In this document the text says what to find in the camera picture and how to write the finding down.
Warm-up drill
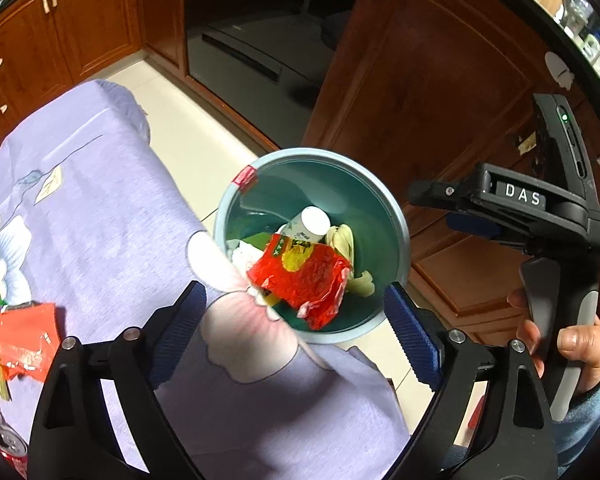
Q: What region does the red crinkled foil packet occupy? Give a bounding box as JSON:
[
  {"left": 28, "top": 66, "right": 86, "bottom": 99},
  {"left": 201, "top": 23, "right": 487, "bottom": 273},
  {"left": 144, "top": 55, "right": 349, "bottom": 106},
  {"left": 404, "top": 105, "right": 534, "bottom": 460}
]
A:
[{"left": 246, "top": 232, "right": 353, "bottom": 332}]

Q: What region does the purple floral tablecloth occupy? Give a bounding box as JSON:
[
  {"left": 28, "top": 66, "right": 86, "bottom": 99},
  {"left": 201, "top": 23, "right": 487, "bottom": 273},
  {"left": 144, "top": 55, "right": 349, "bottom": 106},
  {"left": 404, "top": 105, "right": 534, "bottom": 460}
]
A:
[{"left": 0, "top": 79, "right": 411, "bottom": 480}]

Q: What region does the wooden side cabinet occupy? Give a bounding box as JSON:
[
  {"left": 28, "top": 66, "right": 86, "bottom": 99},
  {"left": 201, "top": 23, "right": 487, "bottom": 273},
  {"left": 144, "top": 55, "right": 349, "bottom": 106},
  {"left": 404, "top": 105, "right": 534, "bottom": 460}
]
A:
[{"left": 300, "top": 0, "right": 600, "bottom": 348}]

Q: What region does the wooden cabinet with drawers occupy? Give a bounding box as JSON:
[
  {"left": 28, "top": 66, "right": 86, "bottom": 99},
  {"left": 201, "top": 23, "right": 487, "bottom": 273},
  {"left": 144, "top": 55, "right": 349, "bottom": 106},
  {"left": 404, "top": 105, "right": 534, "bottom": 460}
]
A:
[{"left": 0, "top": 0, "right": 148, "bottom": 161}]

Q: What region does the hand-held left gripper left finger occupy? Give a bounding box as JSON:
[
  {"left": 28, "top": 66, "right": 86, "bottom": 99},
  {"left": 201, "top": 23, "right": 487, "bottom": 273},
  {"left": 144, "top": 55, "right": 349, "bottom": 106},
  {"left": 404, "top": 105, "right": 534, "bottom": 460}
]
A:
[{"left": 30, "top": 280, "right": 208, "bottom": 480}]

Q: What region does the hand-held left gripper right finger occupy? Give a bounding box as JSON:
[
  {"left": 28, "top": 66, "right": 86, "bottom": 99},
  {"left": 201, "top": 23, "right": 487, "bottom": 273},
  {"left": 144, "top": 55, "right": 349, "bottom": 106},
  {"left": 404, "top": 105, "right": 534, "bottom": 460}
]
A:
[{"left": 384, "top": 282, "right": 561, "bottom": 480}]

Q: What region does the teal trash bin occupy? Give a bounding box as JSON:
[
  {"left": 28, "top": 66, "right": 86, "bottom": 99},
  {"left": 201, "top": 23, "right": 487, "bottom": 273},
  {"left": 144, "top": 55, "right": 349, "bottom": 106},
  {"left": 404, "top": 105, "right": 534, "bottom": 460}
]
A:
[{"left": 212, "top": 147, "right": 411, "bottom": 346}]

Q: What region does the person's right forearm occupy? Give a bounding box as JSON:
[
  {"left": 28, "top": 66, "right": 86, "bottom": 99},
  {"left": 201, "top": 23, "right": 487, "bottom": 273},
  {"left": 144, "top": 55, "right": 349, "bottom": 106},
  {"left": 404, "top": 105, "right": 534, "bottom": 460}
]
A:
[{"left": 550, "top": 360, "right": 600, "bottom": 479}]

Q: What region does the white tissue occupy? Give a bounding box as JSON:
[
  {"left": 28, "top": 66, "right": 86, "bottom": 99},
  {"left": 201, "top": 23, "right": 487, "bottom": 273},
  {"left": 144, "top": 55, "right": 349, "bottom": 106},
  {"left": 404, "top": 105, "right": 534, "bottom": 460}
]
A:
[{"left": 231, "top": 240, "right": 262, "bottom": 282}]

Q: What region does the orange-red snack packet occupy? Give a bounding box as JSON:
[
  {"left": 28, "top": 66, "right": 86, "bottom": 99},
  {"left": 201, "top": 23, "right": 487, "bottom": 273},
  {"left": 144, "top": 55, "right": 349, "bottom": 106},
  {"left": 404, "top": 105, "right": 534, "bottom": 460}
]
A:
[{"left": 0, "top": 301, "right": 57, "bottom": 382}]

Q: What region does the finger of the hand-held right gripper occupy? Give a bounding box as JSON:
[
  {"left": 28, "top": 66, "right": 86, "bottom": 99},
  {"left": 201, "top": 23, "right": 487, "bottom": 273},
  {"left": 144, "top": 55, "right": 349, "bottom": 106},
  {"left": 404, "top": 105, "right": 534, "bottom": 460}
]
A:
[
  {"left": 407, "top": 179, "right": 480, "bottom": 212},
  {"left": 446, "top": 209, "right": 504, "bottom": 239}
]

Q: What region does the small white bottle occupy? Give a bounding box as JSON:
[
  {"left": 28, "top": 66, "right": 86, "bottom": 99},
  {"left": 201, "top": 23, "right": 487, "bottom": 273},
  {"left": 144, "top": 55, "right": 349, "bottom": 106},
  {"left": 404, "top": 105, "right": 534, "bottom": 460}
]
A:
[{"left": 279, "top": 207, "right": 331, "bottom": 247}]

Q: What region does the built-in oven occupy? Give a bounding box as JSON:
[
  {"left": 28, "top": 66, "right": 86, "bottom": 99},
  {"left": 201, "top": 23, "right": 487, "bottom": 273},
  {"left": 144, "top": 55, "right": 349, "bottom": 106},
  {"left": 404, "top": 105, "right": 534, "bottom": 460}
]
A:
[{"left": 182, "top": 0, "right": 376, "bottom": 93}]

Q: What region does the pale corn husk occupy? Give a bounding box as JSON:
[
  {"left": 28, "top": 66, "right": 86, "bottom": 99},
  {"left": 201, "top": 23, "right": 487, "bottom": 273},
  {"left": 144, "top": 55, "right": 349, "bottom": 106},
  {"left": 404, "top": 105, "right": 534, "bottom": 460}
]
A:
[{"left": 327, "top": 224, "right": 376, "bottom": 299}]

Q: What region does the red cola can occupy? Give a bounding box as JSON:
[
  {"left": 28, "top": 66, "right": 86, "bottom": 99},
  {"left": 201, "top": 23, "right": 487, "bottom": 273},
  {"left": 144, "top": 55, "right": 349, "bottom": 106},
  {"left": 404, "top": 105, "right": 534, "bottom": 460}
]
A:
[{"left": 0, "top": 422, "right": 29, "bottom": 473}]

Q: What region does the person's right hand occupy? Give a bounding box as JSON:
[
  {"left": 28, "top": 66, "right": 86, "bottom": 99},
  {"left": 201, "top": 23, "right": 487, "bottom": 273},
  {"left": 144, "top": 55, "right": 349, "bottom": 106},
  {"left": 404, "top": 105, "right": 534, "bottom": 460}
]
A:
[{"left": 507, "top": 287, "right": 600, "bottom": 394}]

